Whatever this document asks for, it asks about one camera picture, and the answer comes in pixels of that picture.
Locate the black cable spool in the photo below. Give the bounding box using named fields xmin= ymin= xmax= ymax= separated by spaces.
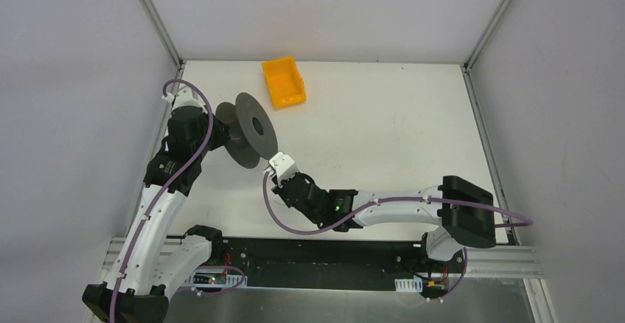
xmin=216 ymin=92 xmax=278 ymax=169

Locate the yellow plastic bin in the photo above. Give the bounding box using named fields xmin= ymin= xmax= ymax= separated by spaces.
xmin=262 ymin=56 xmax=307 ymax=109

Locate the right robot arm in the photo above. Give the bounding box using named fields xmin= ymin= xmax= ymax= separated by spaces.
xmin=262 ymin=173 xmax=497 ymax=271

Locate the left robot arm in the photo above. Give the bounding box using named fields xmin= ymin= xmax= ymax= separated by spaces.
xmin=82 ymin=106 xmax=228 ymax=322

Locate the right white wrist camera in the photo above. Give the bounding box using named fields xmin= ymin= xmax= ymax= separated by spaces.
xmin=265 ymin=151 xmax=299 ymax=187

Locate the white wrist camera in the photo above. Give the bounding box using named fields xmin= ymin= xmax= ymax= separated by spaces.
xmin=265 ymin=151 xmax=299 ymax=187
xmin=161 ymin=86 xmax=206 ymax=112

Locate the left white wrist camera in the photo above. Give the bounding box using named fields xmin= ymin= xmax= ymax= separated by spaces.
xmin=161 ymin=86 xmax=206 ymax=112

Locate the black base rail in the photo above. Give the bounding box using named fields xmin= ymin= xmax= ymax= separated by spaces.
xmin=197 ymin=237 xmax=464 ymax=291

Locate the left white cable duct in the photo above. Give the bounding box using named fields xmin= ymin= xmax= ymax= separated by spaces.
xmin=181 ymin=271 xmax=248 ymax=290

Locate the white cable duct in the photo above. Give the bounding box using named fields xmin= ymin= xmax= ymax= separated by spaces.
xmin=181 ymin=271 xmax=248 ymax=290
xmin=394 ymin=277 xmax=423 ymax=293

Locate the right white cable duct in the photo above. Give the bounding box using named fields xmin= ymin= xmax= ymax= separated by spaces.
xmin=394 ymin=277 xmax=423 ymax=293

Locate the aluminium frame profile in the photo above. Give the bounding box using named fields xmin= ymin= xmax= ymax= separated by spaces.
xmin=466 ymin=246 xmax=544 ymax=279

